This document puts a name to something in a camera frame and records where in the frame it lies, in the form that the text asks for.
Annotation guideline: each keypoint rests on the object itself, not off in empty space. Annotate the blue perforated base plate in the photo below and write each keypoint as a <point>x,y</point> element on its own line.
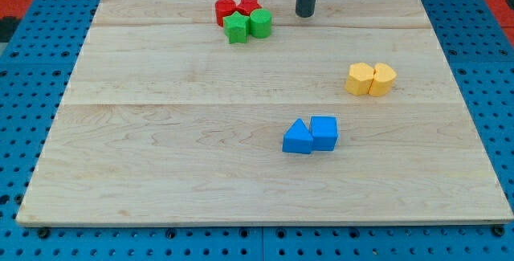
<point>35,68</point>

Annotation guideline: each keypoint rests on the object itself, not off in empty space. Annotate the green cylinder block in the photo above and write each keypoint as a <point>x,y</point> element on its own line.
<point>261,22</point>

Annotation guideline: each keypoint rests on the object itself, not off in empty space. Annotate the blue triangle block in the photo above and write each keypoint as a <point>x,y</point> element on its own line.
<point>297,139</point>

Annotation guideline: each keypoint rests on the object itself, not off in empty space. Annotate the red cylinder block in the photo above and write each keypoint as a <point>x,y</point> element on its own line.
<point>224,8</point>

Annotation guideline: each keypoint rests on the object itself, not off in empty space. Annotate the green star block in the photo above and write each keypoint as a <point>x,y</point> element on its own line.
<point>236,27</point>

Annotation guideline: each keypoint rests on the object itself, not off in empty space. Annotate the blue cube block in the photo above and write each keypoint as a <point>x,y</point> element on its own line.
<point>324,132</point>

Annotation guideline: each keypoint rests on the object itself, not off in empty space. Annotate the wooden board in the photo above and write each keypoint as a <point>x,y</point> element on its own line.
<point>164,123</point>

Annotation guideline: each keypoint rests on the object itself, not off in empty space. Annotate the yellow hexagon block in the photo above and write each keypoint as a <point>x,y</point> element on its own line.
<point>360,78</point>

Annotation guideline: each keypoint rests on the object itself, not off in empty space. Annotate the red star block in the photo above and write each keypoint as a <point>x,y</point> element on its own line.
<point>246,7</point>

